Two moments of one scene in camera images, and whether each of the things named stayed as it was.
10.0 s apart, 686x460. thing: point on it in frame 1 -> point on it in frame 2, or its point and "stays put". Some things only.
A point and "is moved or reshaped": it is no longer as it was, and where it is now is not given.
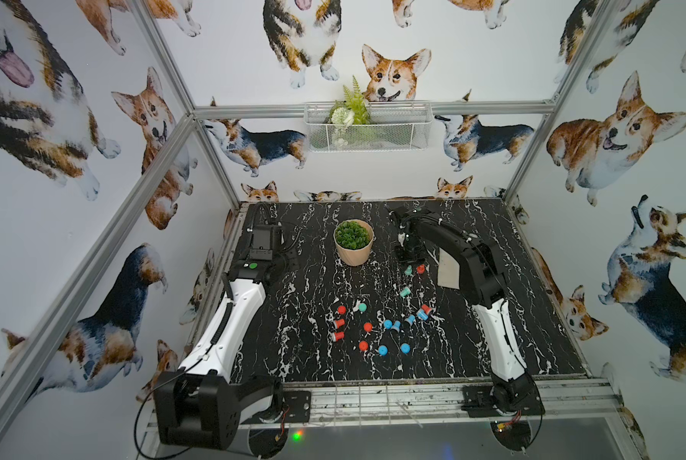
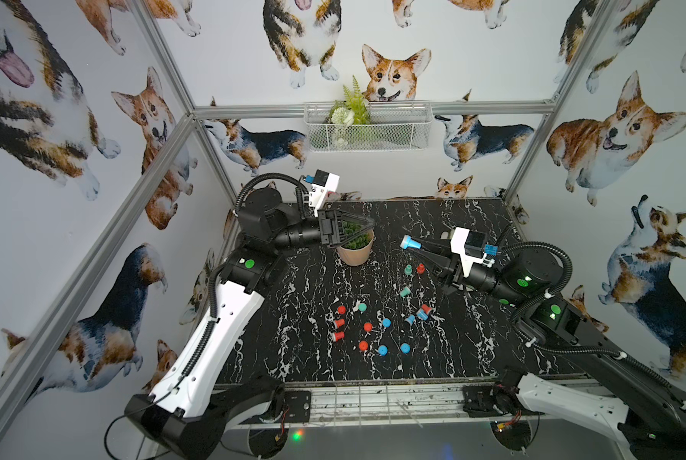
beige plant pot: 354,257 stays put
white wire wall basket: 361,126 stays put
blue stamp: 396,325 is moved or reshaped
